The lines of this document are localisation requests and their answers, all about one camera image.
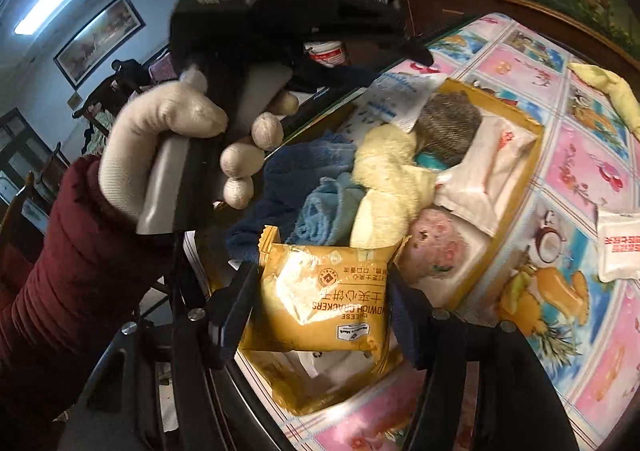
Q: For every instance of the fruit print tablecloth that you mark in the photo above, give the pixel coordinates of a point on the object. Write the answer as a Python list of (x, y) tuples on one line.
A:
[(575, 171)]

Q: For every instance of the yellow towel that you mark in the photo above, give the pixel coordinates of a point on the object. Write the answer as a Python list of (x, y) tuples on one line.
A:
[(385, 181), (612, 93)]

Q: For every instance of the person's left forearm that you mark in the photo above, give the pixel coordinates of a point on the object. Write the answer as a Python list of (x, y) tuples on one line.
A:
[(65, 306)]

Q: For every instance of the pink fuzzy sock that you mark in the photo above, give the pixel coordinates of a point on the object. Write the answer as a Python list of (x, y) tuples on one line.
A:
[(435, 241)]

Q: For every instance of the framed wall picture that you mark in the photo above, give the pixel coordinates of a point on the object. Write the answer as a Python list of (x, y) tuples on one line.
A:
[(100, 41)]

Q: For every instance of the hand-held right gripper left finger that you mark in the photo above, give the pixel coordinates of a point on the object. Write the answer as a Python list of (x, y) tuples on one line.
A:
[(235, 311)]

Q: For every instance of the yellow cracker packet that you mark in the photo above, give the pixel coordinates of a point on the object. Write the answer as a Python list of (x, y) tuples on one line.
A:
[(320, 296)]

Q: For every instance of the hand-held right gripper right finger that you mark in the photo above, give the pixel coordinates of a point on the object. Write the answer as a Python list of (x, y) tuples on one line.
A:
[(407, 321)]

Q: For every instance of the ceiling tube light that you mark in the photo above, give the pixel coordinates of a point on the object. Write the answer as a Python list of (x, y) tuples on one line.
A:
[(47, 1)]

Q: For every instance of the person's left hand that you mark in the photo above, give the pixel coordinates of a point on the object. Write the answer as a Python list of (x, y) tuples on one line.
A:
[(150, 141)]

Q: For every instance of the white packet blue print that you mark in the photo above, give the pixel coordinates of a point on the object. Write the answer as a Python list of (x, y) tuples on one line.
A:
[(400, 98)]

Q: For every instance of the folded yellow towel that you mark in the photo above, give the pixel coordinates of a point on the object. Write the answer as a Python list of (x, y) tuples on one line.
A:
[(612, 93)]

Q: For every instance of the yellow cardboard box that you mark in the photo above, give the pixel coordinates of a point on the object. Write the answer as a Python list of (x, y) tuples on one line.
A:
[(500, 231)]

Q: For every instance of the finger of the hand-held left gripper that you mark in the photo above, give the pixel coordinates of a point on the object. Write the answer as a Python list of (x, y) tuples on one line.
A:
[(380, 48)]

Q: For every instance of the dark blue towel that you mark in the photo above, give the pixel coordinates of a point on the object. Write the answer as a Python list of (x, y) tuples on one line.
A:
[(285, 166)]

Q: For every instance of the white red bucket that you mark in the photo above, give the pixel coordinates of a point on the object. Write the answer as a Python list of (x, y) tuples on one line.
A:
[(327, 54)]

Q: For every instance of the white packet red print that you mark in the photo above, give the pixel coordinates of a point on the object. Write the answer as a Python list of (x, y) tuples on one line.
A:
[(487, 166), (620, 246)]

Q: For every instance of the grey knitted item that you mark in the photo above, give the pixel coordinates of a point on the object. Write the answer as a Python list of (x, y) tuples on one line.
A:
[(447, 126)]

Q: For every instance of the wooden chair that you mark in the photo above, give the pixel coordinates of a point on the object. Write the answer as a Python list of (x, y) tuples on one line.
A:
[(22, 216)]

